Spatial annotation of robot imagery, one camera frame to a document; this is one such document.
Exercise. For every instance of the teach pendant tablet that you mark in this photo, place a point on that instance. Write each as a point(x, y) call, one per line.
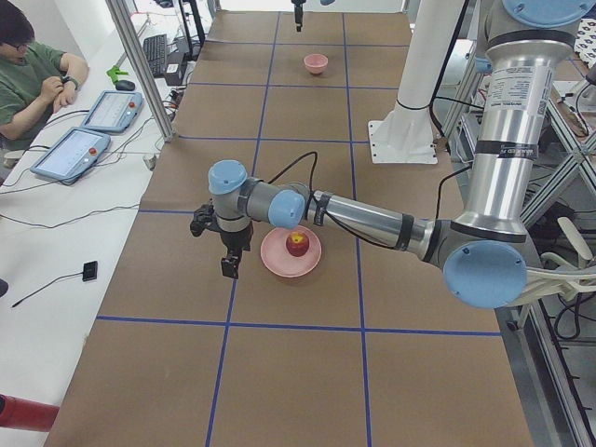
point(113, 112)
point(72, 155)

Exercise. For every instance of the red apple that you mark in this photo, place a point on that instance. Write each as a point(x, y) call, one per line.
point(297, 243)

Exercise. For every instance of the white office chair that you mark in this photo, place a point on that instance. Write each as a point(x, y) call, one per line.
point(562, 277)

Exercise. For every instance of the aluminium frame post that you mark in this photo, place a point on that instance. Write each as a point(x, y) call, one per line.
point(133, 48)

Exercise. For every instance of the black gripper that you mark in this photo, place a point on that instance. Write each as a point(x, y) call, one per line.
point(298, 14)
point(235, 239)

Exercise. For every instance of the small black square device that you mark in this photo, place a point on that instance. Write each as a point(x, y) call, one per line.
point(90, 271)

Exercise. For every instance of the pink plate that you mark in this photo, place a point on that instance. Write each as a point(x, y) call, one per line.
point(277, 259)

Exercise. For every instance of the pink bowl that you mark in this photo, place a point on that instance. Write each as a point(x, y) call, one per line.
point(316, 64)

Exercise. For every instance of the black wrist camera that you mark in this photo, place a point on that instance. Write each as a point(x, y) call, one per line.
point(204, 219)

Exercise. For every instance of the red cylinder bottle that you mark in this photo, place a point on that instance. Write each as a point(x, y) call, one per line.
point(29, 415)

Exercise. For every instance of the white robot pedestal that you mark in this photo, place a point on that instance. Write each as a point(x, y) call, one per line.
point(406, 136)

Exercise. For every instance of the black computer mouse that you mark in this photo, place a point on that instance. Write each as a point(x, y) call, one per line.
point(124, 85)

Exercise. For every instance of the far teach pendant tablet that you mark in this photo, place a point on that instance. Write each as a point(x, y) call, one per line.
point(113, 112)

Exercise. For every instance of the person in green shirt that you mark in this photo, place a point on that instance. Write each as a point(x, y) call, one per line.
point(36, 80)

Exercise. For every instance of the green toy object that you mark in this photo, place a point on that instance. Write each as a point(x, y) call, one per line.
point(115, 72)

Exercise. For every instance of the black keyboard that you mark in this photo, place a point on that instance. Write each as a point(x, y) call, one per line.
point(155, 50)

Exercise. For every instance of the near teach pendant tablet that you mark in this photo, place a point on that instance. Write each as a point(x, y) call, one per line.
point(72, 155)

